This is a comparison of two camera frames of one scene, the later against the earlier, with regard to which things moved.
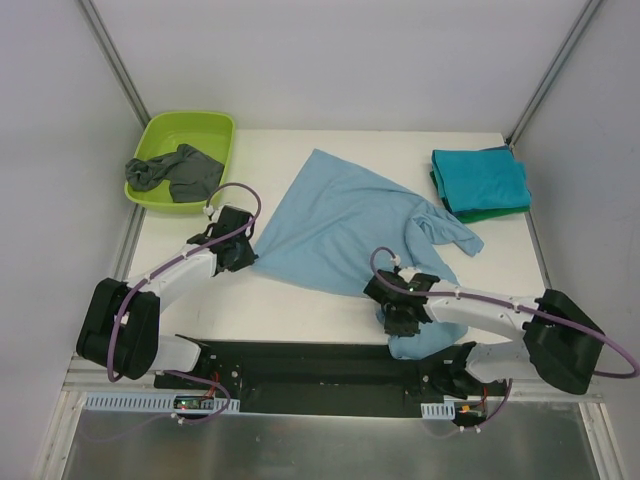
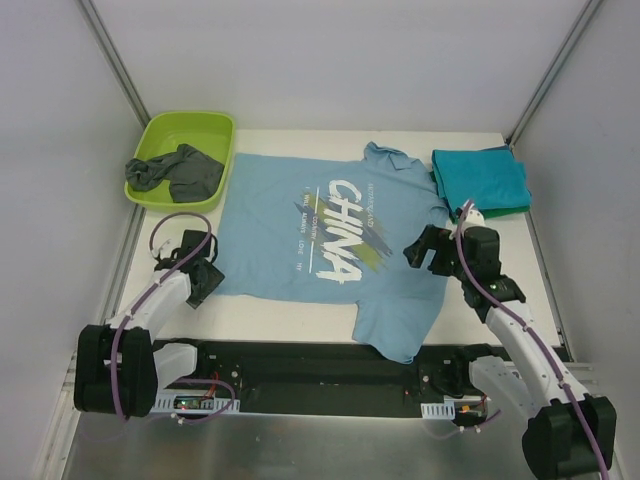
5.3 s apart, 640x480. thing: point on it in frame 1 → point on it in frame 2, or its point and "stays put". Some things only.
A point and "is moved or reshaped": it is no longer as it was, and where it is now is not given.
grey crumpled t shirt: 193,177 stays put
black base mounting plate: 313,378 stays put
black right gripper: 397,325 → 436,251
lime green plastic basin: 209,134 stays put
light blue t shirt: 343,227 is moved or reshaped
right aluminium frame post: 551,74 stays put
